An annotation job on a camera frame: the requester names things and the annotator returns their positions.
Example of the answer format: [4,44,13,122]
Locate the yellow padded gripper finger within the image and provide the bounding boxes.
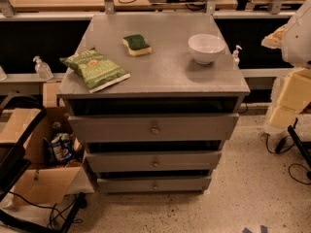
[268,68,311,128]
[261,25,286,49]

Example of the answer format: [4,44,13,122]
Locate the grey bottom drawer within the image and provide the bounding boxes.
[98,177,211,193]

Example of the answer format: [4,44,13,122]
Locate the grey drawer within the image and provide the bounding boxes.
[86,151,221,173]
[98,177,211,193]
[69,114,239,143]

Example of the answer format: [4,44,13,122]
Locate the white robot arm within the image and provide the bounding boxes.
[261,0,311,134]

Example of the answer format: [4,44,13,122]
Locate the grey top drawer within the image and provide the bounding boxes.
[69,114,239,143]

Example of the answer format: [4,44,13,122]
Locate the grey drawer cabinet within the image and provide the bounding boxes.
[58,13,250,180]

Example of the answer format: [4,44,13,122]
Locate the grey middle drawer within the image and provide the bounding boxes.
[86,151,221,173]

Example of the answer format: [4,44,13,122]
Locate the open cardboard box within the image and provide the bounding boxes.
[11,83,96,206]

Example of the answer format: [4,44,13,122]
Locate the small pump bottle right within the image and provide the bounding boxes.
[232,45,242,66]

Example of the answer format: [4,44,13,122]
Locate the black tripod stand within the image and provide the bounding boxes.
[288,119,311,180]

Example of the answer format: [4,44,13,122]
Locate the white bowl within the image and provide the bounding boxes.
[188,34,225,64]

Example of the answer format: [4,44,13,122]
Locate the green yellow sponge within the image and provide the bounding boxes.
[122,34,152,56]

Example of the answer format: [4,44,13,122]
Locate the green chip bag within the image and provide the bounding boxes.
[60,49,130,93]

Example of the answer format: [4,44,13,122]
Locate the clear sanitizer bottle left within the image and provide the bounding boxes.
[33,55,53,81]

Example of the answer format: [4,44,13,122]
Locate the snack packages in box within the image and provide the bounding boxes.
[44,133,77,164]

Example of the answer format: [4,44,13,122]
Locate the black floor cable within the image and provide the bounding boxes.
[265,133,311,186]

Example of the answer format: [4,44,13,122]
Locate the black cart frame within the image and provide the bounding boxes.
[0,92,86,233]

